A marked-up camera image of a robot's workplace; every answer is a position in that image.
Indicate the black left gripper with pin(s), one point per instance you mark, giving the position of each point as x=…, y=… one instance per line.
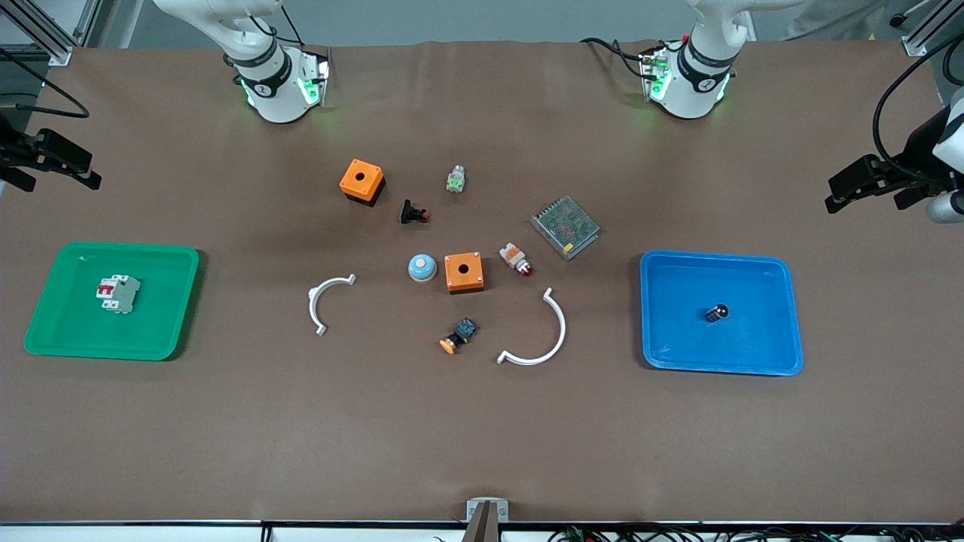
x=914, y=148

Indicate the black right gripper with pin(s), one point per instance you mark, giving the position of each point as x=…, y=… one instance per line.
x=9, y=148

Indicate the white red circuit breaker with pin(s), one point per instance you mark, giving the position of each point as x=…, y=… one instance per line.
x=118, y=293

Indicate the dark cylindrical capacitor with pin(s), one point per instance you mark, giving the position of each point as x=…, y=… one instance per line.
x=717, y=312

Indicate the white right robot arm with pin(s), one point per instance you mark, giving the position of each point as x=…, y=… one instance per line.
x=275, y=83

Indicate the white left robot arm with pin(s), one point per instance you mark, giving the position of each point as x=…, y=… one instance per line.
x=693, y=75

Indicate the green plastic tray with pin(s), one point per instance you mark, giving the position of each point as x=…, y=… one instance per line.
x=75, y=335

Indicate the blue plastic tray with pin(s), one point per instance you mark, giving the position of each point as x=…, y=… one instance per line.
x=678, y=342

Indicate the small white arc clamp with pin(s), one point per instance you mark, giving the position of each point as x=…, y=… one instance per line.
x=311, y=302

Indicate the orange box with black base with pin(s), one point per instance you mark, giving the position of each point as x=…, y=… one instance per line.
x=361, y=179

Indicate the metal mesh power supply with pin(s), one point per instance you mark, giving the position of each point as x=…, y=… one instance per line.
x=565, y=227

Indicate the large white arc clamp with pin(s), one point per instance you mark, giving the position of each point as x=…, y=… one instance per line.
x=561, y=331

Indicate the black pushbutton with red end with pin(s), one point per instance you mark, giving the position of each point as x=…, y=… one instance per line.
x=411, y=212

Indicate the red indicator lamp orange collar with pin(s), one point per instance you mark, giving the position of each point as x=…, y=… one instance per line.
x=514, y=258

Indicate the blue dome button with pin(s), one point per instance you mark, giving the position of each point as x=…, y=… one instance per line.
x=422, y=268

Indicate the all orange button box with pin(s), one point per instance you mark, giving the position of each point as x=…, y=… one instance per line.
x=463, y=272

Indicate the orange pushbutton blue contact block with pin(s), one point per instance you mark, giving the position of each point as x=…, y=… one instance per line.
x=459, y=333

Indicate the aluminium frame profile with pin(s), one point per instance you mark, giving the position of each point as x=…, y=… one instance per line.
x=915, y=41
x=45, y=38

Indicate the green white switch module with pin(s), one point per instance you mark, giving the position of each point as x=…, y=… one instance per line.
x=456, y=179

